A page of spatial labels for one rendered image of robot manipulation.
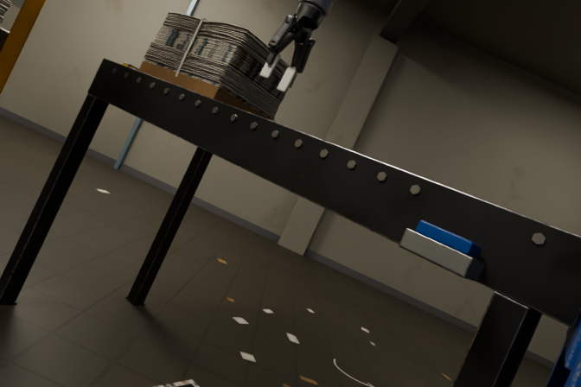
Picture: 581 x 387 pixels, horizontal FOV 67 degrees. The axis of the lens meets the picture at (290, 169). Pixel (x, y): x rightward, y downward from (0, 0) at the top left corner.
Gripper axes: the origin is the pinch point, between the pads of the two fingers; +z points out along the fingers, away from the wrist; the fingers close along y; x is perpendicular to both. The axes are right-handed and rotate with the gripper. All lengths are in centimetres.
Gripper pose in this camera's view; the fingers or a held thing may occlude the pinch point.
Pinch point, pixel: (277, 76)
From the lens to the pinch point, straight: 122.5
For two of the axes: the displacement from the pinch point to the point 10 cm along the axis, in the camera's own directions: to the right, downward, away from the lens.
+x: 7.6, 4.0, -5.2
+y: -4.6, -2.4, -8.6
